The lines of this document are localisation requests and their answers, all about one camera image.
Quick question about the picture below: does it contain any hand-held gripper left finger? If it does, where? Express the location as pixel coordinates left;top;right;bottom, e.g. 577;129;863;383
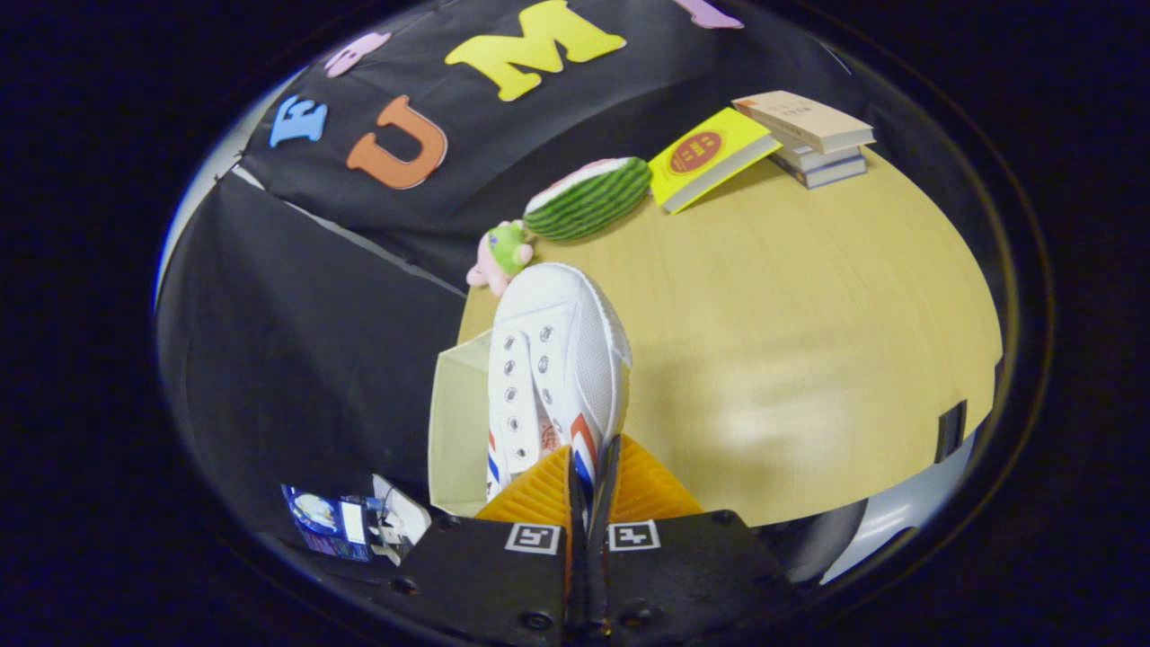
395;443;590;646

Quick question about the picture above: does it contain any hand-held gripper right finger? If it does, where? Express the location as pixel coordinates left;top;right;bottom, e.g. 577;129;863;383
588;435;796;646

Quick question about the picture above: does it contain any cream fabric storage box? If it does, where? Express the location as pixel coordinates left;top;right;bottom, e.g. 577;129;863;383
427;331;504;518

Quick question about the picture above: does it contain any white canvas shoe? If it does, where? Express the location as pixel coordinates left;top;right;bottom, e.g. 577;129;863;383
485;261;633;504

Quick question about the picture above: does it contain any blue printed box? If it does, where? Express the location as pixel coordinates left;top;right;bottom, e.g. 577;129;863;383
281;483;378;563

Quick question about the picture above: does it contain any black backdrop cloth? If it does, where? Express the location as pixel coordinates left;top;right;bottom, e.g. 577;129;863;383
157;0;899;540

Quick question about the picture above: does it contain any small black block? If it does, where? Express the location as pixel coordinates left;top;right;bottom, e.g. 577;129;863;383
934;400;969;465

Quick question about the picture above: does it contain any pink and green plush toy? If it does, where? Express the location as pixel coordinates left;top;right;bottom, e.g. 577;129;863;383
465;220;535;297

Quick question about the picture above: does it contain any watermelon slice plush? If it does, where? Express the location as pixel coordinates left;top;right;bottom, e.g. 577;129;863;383
524;157;653;242

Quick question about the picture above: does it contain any yellow book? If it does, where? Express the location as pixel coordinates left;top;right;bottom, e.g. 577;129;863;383
648;107;783;215

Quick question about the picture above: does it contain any grey-blue book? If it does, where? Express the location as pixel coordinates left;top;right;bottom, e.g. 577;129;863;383
777;153;868;190

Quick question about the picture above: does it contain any white book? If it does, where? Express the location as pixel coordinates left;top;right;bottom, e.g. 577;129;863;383
773;139;865;172

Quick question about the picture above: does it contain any beige book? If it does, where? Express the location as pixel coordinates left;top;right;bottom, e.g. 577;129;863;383
732;90;877;154

